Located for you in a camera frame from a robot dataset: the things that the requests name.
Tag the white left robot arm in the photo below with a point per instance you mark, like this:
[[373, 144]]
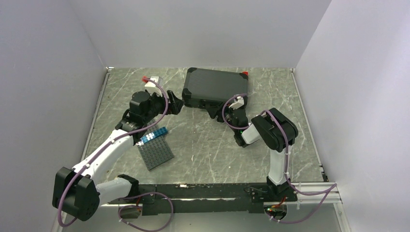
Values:
[[77, 191]]

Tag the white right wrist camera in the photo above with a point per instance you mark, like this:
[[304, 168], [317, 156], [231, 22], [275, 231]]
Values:
[[238, 102]]

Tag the dark grey lego baseplate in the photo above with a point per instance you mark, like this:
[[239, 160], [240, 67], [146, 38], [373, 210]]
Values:
[[155, 152]]

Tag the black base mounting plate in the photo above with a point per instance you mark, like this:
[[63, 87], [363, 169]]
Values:
[[204, 198]]

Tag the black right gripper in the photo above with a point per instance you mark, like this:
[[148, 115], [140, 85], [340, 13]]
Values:
[[217, 110]]

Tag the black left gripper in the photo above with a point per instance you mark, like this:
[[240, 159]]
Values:
[[175, 105]]

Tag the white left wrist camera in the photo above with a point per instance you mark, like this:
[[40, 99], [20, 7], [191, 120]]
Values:
[[150, 87]]

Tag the black poker set case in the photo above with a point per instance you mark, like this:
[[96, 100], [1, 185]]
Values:
[[205, 88]]

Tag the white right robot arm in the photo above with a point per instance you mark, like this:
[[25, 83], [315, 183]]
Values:
[[274, 128]]

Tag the dark teal lego brick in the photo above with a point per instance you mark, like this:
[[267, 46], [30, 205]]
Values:
[[160, 132]]

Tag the light blue lego brick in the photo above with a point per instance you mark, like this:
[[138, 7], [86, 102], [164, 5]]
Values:
[[147, 138]]

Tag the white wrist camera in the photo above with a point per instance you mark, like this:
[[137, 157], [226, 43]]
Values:
[[150, 87], [238, 102]]

